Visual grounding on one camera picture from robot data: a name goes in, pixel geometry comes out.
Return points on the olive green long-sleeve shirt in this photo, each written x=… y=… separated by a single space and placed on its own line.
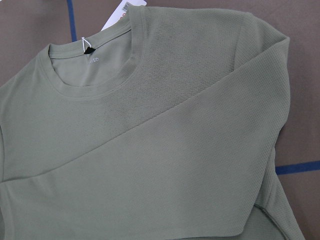
x=166 y=131

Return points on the white price tag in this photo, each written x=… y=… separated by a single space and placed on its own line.
x=121 y=10

